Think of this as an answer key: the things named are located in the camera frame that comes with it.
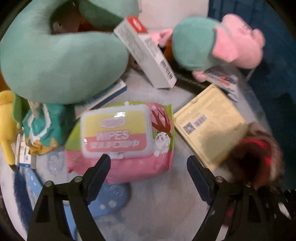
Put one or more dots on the teal white snack bag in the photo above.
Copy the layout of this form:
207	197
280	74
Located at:
46	129

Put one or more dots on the small white card packet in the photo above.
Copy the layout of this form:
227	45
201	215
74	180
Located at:
23	158

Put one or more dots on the white red cardboard box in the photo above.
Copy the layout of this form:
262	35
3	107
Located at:
143	48

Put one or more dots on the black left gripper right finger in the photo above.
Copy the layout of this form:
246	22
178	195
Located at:
249	221

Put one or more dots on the blue white flat box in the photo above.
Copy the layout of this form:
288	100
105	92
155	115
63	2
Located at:
100	99

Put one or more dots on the teal U-shaped neck pillow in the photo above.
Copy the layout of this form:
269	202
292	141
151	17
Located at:
70	67

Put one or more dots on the blue plastic storage crate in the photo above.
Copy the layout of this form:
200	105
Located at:
273	81

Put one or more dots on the yellow tiger plush toy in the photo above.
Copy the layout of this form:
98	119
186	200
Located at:
8	126

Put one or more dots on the maroon knitted hat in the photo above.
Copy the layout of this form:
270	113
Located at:
257	159

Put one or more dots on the pink pig plush teal shirt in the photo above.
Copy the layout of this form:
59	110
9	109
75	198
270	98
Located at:
197	44

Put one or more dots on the pink green wet wipes pack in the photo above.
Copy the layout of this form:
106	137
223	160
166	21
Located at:
137	136

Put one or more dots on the white blue tissue packet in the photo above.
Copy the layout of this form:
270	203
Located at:
225	80

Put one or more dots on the yellow padded mailer envelope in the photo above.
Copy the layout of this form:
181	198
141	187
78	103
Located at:
211	125

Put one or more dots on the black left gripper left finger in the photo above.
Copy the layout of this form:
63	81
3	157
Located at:
48	221

